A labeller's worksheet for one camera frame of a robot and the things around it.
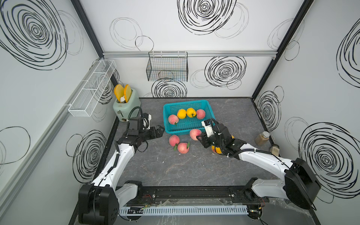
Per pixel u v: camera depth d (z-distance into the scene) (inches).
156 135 28.5
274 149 34.1
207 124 28.0
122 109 36.6
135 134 24.5
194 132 32.1
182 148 33.3
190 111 40.9
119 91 37.2
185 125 40.2
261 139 34.3
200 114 40.1
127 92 37.9
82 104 27.9
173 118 38.9
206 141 28.5
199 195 29.6
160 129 29.1
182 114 40.5
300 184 16.1
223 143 24.8
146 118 27.9
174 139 35.0
